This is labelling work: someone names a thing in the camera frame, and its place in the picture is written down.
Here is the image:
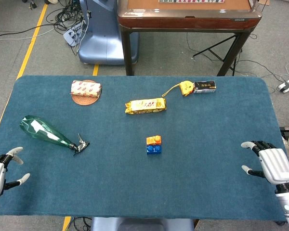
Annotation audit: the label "white power strip with plugs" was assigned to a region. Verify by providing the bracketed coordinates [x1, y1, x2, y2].
[63, 20, 87, 47]

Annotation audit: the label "row of mahjong tiles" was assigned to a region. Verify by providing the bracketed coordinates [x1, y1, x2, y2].
[158, 0, 225, 4]

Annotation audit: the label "white red patterned package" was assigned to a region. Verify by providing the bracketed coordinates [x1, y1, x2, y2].
[70, 80, 103, 98]

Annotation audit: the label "blue toy block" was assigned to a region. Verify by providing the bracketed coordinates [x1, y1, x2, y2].
[146, 143, 163, 155]

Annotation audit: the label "blue machine base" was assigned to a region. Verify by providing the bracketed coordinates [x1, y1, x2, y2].
[78, 0, 139, 65]

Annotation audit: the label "black silver crumpled foil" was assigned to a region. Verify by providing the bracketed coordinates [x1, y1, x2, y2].
[73, 133, 90, 156]

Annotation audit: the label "yellow tape measure with strap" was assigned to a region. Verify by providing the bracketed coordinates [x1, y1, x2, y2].
[161, 81, 195, 98]

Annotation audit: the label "long black floor cable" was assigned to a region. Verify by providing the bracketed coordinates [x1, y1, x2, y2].
[0, 23, 63, 39]

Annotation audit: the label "blue felt table cloth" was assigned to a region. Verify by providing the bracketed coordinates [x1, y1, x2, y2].
[0, 75, 289, 221]

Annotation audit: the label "black cables under table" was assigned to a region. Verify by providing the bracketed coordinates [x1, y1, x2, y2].
[73, 216, 93, 231]

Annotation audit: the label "black drink carton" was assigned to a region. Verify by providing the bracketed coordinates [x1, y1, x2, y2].
[193, 80, 217, 94]

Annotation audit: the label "round brown coaster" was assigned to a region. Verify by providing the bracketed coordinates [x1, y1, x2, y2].
[71, 79, 102, 106]

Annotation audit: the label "black cable bundle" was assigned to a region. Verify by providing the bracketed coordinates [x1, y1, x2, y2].
[52, 0, 87, 32]

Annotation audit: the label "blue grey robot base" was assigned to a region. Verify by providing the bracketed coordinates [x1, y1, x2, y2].
[90, 217, 195, 231]

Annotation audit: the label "grey power strip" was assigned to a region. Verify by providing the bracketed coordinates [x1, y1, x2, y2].
[276, 77, 289, 93]

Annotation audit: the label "brown mahjong table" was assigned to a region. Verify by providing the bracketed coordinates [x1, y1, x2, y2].
[117, 0, 263, 77]

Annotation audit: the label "orange toy block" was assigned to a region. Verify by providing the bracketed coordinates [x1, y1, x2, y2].
[146, 135, 162, 146]

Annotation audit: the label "yellow snack package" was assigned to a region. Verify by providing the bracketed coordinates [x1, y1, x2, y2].
[125, 97, 167, 115]

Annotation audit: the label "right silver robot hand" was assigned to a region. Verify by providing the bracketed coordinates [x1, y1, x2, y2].
[240, 141, 289, 186]

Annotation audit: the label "long white floor cable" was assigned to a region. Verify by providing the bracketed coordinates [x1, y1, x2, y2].
[0, 26, 55, 44]

